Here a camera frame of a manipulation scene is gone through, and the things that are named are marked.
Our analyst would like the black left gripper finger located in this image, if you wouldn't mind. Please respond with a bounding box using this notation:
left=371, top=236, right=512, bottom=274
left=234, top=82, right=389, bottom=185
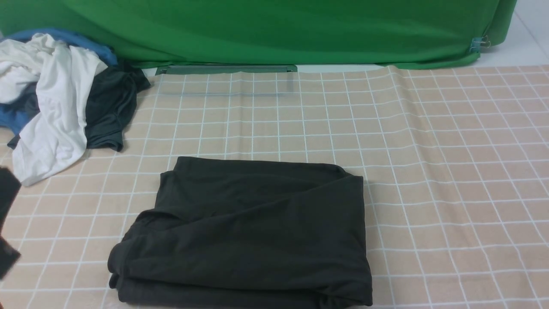
left=0, top=167, right=21, bottom=230
left=0, top=237, right=21, bottom=279

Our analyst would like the dark gray long-sleeve shirt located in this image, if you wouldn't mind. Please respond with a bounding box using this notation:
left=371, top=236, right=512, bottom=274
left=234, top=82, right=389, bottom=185
left=107, top=157, right=373, bottom=309

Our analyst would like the white crumpled shirt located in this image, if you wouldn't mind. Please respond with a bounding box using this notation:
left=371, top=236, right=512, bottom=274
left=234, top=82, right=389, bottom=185
left=1, top=33, right=107, bottom=187

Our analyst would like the dark teal crumpled shirt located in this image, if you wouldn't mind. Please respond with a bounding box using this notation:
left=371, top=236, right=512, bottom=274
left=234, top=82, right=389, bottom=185
left=0, top=61, right=151, bottom=152

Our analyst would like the blue crumpled garment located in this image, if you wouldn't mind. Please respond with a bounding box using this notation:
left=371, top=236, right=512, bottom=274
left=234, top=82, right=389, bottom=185
left=1, top=29, right=118, bottom=135

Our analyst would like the green backdrop cloth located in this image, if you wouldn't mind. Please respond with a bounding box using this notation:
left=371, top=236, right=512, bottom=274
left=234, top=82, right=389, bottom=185
left=1, top=0, right=516, bottom=69

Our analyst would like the checkered beige tablecloth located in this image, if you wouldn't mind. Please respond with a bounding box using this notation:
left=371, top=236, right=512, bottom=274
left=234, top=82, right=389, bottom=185
left=1, top=65, right=549, bottom=309

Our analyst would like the blue binder clip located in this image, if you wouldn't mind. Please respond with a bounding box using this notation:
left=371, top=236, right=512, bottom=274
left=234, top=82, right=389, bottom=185
left=468, top=35, right=492, bottom=53

